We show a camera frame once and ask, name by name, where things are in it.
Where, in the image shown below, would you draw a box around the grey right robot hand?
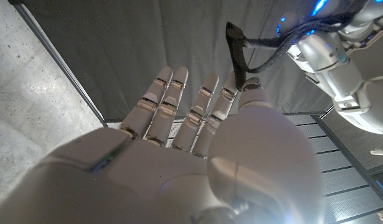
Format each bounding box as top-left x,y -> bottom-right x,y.
0,65 -> 324,224

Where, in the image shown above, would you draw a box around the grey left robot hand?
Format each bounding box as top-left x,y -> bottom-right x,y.
275,0 -> 383,135

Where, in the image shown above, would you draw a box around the black velcro strap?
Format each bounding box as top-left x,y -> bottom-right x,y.
225,21 -> 360,91

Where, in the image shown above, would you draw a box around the black backdrop curtain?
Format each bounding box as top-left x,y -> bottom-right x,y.
22,0 -> 383,124

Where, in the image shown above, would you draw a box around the black backdrop stand pole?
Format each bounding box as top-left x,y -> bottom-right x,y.
9,0 -> 108,128

